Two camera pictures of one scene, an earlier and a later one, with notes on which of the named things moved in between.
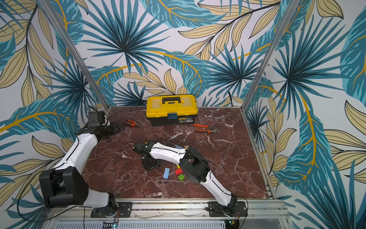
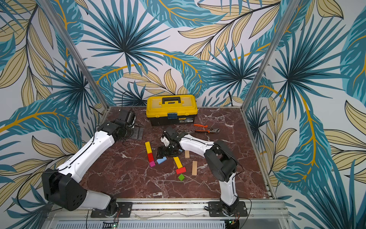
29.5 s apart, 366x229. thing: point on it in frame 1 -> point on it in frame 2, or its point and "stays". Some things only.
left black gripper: [116, 129] -> [136, 136]
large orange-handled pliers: [212, 130] stays
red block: [178, 171] stays
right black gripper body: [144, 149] -> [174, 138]
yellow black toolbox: [171, 109] stays
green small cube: [181, 177] stays
